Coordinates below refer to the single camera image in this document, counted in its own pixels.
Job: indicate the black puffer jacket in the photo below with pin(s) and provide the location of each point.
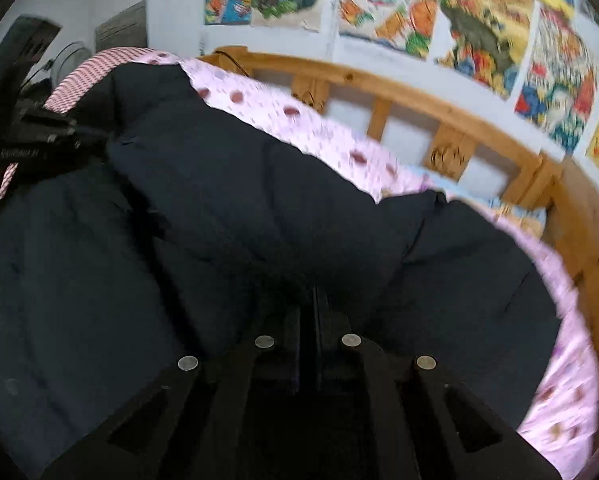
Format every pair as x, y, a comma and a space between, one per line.
200, 300

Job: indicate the red checkered pillow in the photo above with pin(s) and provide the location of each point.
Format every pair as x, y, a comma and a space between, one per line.
79, 80

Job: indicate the white electric fan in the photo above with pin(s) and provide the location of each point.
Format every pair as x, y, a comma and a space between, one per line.
67, 60

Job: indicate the fruit cup drawing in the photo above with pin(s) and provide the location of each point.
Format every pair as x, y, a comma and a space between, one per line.
402, 25

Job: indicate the dinosaur landscape drawing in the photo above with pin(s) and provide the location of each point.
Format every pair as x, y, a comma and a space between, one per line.
489, 40

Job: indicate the colourful comic drawing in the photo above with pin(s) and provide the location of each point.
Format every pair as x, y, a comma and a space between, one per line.
561, 82

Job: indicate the dark metal wall door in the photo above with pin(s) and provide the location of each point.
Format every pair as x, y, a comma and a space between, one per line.
126, 29

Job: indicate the wooden bed frame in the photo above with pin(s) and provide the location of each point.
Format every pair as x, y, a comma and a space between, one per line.
338, 114

